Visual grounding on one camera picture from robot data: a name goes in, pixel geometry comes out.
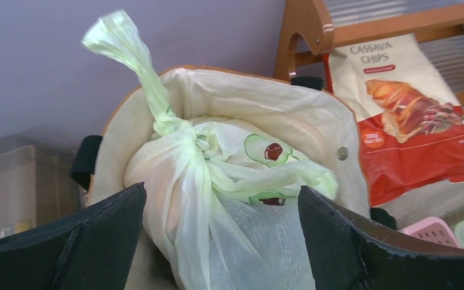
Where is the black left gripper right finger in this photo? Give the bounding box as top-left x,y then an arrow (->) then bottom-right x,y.
298,185 -> 464,289

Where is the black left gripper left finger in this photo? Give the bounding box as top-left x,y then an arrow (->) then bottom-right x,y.
0,183 -> 147,289

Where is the green plastic grocery bag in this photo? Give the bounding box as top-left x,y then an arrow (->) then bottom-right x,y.
82,10 -> 338,289

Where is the pink plastic basket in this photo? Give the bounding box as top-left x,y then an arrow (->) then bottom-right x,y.
400,216 -> 461,248

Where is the translucent storage box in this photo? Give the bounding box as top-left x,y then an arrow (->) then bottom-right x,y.
0,145 -> 81,239

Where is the cassava chips bag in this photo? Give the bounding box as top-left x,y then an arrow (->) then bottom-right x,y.
324,34 -> 464,207

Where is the wooden rack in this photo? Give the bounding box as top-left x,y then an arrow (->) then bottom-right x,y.
274,1 -> 464,111

